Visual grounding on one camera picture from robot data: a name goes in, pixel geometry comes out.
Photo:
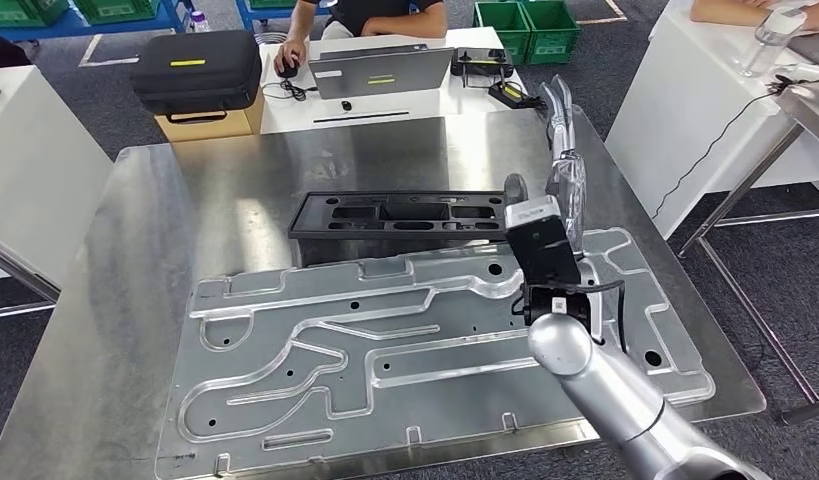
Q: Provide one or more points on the blue pallet rack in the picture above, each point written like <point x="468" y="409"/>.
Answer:
<point x="276" y="14"/>
<point x="84" y="32"/>

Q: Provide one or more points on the cardboard box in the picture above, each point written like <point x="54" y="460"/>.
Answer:
<point x="204" y="129"/>

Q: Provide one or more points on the black computer mouse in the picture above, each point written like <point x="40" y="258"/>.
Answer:
<point x="288" y="69"/>

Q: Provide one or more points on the person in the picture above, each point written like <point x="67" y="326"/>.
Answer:
<point x="382" y="13"/>
<point x="5" y="50"/>
<point x="747" y="10"/>

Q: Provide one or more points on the black carrying case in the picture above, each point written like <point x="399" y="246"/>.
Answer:
<point x="197" y="73"/>

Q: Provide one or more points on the black plastic plate part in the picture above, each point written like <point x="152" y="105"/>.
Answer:
<point x="316" y="225"/>

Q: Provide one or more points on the small white device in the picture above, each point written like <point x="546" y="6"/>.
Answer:
<point x="803" y="69"/>

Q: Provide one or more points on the steel side table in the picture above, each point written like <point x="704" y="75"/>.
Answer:
<point x="806" y="112"/>
<point x="25" y="275"/>

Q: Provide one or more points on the white desk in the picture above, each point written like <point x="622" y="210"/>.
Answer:
<point x="687" y="119"/>
<point x="44" y="166"/>
<point x="382" y="109"/>

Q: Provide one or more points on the black charger brick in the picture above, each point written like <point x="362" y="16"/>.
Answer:
<point x="508" y="93"/>

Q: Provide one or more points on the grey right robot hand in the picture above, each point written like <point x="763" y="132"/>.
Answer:
<point x="571" y="192"/>

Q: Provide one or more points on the person's right hand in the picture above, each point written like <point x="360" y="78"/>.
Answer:
<point x="288" y="52"/>

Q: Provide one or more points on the white floor tape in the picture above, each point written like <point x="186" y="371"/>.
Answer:
<point x="107" y="61"/>
<point x="601" y="18"/>

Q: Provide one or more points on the clear plastic bottle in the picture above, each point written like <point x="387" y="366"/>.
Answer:
<point x="770" y="40"/>

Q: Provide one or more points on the black remote controller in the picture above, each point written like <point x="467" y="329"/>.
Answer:
<point x="482" y="63"/>

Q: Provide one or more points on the grey laptop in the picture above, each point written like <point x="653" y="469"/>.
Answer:
<point x="382" y="73"/>

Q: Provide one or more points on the green plastic crate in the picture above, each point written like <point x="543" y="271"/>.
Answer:
<point x="117" y="8"/>
<point x="25" y="10"/>
<point x="505" y="30"/>
<point x="551" y="33"/>

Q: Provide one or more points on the steel workbench table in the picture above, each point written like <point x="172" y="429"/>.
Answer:
<point x="150" y="218"/>

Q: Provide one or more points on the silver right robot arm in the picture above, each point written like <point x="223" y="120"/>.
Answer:
<point x="601" y="384"/>

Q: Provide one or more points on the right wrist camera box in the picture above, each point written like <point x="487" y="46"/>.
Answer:
<point x="541" y="238"/>

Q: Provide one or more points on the small capped bottle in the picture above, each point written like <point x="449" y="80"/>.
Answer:
<point x="198" y="23"/>

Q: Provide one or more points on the stamped metal panel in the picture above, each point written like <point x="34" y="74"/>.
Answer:
<point x="449" y="371"/>

